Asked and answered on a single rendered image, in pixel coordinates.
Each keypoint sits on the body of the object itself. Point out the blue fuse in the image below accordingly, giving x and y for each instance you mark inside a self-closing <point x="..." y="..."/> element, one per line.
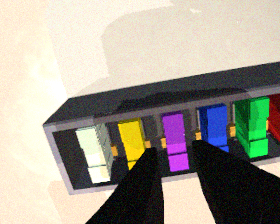
<point x="213" y="122"/>

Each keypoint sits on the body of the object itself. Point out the yellow fuse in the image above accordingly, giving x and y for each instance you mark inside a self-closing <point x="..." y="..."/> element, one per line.
<point x="133" y="139"/>

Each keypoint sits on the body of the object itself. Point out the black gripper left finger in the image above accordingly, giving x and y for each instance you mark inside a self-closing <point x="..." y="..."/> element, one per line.
<point x="138" y="199"/>

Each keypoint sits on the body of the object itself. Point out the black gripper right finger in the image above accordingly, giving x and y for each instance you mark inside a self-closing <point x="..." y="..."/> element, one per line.
<point x="236" y="192"/>

